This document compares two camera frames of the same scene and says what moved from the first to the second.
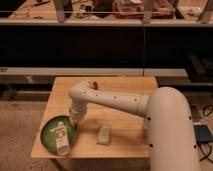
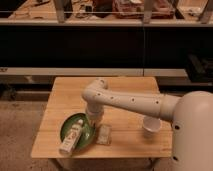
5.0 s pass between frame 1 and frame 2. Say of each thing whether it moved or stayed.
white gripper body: moved
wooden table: stayed
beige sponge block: stayed
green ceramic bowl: moved
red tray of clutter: stayed
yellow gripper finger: moved
